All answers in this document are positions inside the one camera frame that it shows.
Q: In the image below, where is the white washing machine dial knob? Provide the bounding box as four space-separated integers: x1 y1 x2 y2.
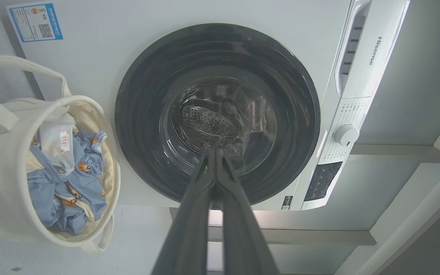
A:
333 124 360 147

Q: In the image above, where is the white front-load washing machine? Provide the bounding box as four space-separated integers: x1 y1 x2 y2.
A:
6 0 411 211

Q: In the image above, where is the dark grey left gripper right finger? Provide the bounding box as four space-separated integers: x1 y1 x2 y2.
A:
217 149 281 275

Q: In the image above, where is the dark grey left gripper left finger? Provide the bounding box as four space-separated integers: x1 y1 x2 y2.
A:
151 149 218 275

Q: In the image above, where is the washing machine glass door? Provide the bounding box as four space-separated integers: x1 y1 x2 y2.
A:
115 23 321 206

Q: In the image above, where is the white detergent drawer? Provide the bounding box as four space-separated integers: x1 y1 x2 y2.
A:
335 0 410 99

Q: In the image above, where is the black washer display panel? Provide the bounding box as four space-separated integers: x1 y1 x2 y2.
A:
304 161 343 202

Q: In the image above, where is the blue energy label sticker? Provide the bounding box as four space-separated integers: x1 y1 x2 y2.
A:
9 3 63 43

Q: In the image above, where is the blue cartoon print garment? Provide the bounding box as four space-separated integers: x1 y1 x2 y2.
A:
71 129 108 176
27 153 108 236

